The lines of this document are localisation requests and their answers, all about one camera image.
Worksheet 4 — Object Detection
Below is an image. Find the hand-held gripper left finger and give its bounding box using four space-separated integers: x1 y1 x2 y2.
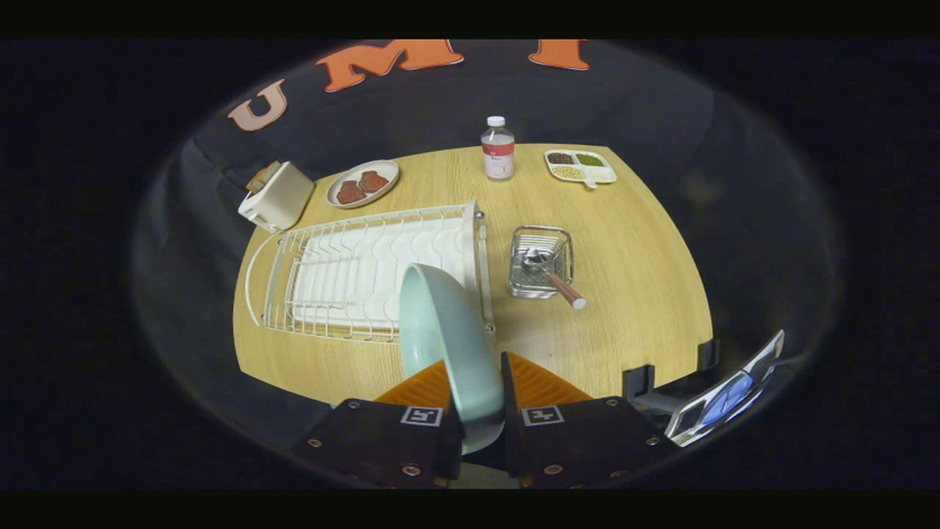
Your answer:
294 359 463 489

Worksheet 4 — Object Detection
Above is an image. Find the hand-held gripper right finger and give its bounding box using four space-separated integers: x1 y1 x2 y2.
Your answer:
502 351 680 489

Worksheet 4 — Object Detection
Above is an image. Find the light green plate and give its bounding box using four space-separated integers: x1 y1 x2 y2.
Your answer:
399 263 507 455

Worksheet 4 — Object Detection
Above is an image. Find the spoon with brown handle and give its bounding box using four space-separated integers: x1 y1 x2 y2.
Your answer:
523 248 588 310

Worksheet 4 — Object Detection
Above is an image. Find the metal wire basket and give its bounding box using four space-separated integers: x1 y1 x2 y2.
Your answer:
508 225 575 301

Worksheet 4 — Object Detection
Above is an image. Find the white wire dish rack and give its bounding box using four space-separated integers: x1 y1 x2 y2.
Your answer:
245 200 496 345

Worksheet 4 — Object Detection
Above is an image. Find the small beige plate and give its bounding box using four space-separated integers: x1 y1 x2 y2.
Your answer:
325 159 401 209

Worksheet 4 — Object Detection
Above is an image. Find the smartphone on stand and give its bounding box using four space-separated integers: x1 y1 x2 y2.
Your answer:
665 329 787 447

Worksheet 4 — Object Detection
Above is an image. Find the white toaster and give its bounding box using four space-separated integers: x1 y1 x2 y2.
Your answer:
237 162 317 234

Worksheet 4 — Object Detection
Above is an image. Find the white divided tray with beans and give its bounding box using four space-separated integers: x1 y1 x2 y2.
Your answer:
544 149 618 190

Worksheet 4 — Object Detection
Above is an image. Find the toast slice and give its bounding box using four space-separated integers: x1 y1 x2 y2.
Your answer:
246 162 281 193

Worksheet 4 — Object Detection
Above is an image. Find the clear bottle red label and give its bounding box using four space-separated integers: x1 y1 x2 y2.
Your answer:
481 116 516 181

